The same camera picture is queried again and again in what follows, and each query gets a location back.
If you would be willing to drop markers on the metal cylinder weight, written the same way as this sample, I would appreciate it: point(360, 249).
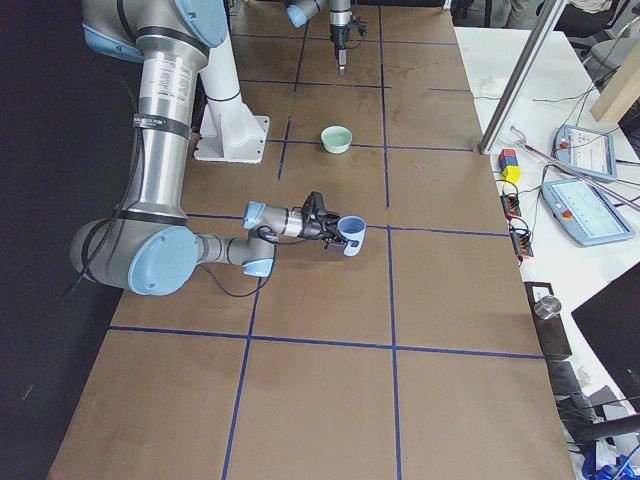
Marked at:
point(547, 307)

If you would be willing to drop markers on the light green bowl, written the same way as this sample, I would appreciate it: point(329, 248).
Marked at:
point(336, 139)

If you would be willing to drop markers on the black monitor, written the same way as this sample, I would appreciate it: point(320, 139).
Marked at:
point(609, 322)

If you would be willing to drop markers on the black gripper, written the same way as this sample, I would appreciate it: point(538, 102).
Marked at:
point(313, 229)
point(338, 35)

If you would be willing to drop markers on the blue block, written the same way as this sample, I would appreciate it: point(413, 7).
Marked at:
point(508, 163)

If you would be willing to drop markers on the blue plastic cup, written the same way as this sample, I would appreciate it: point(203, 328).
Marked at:
point(352, 229)

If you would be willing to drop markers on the yellow block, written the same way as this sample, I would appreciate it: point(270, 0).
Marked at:
point(511, 173)

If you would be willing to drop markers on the near teach pendant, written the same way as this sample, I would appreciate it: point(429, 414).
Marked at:
point(585, 213)

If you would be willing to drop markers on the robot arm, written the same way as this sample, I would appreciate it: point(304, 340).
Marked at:
point(189, 103)
point(300, 12)

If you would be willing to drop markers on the teach pendant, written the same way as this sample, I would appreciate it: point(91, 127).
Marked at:
point(587, 151)
point(585, 213)

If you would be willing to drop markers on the red block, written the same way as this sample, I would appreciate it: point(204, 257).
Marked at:
point(508, 155)

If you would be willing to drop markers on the far teach pendant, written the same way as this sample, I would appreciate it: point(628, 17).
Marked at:
point(587, 151)

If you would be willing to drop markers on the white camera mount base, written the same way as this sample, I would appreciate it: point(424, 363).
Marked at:
point(229, 131)

